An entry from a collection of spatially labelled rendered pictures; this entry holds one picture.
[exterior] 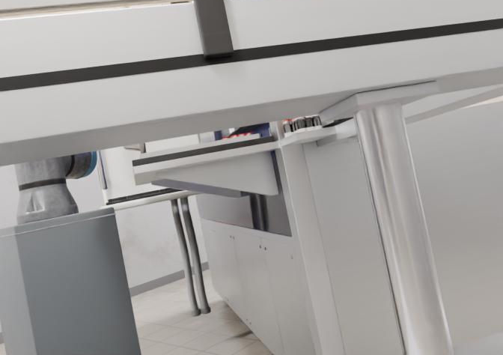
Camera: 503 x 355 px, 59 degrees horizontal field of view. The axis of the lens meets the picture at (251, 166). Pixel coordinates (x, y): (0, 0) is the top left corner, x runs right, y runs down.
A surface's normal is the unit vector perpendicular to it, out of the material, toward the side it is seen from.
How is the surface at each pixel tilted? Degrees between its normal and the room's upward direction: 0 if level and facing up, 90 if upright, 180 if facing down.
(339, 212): 90
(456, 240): 90
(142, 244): 90
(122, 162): 90
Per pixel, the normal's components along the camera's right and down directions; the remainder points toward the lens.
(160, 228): 0.69, -0.16
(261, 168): 0.25, -0.08
